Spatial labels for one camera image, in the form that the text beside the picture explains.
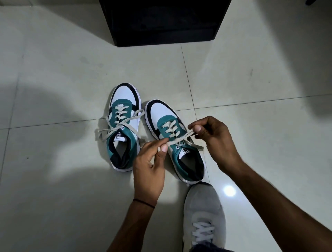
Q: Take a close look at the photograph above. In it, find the cream shoelace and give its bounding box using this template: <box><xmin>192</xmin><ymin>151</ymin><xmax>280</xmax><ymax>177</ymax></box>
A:
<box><xmin>97</xmin><ymin>104</ymin><xmax>145</xmax><ymax>143</ymax></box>
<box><xmin>157</xmin><ymin>120</ymin><xmax>204</xmax><ymax>152</ymax></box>

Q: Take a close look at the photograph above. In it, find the white shoelace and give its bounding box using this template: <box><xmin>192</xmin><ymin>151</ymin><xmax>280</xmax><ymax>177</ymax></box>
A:
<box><xmin>192</xmin><ymin>221</ymin><xmax>216</xmax><ymax>246</ymax></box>

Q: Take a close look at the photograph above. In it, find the person's left hand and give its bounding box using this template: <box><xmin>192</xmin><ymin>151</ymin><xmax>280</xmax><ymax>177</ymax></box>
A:
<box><xmin>132</xmin><ymin>137</ymin><xmax>169</xmax><ymax>207</ymax></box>

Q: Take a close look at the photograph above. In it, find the black cabinet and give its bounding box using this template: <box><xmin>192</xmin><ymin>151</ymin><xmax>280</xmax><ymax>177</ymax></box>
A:
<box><xmin>99</xmin><ymin>0</ymin><xmax>232</xmax><ymax>48</ymax></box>

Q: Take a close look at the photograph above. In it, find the person's right forearm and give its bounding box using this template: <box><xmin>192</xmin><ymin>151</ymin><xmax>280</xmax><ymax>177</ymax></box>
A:
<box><xmin>224</xmin><ymin>160</ymin><xmax>332</xmax><ymax>252</ymax></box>

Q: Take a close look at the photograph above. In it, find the dark blue jeans leg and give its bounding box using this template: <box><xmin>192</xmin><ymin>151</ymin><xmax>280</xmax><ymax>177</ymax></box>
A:
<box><xmin>190</xmin><ymin>241</ymin><xmax>234</xmax><ymax>252</ymax></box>

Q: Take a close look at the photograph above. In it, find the teal white black sneaker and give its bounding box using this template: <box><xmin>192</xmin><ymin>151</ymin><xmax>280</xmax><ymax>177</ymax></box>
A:
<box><xmin>144</xmin><ymin>99</ymin><xmax>207</xmax><ymax>185</ymax></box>
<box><xmin>106</xmin><ymin>83</ymin><xmax>142</xmax><ymax>172</ymax></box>

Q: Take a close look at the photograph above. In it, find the black wrist thread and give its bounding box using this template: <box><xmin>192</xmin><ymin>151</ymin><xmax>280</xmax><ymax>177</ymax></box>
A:
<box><xmin>133</xmin><ymin>199</ymin><xmax>156</xmax><ymax>209</ymax></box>

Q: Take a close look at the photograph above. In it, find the grey worn sneaker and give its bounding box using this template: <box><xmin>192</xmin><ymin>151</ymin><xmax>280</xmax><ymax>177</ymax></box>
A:
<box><xmin>182</xmin><ymin>182</ymin><xmax>227</xmax><ymax>252</ymax></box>

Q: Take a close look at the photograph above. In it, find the person's left forearm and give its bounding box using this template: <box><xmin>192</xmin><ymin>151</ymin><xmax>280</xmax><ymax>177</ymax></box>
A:
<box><xmin>107</xmin><ymin>200</ymin><xmax>156</xmax><ymax>252</ymax></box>

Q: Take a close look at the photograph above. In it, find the person's right hand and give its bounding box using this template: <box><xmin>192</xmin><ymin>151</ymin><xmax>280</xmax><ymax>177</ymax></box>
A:
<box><xmin>187</xmin><ymin>116</ymin><xmax>246</xmax><ymax>177</ymax></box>

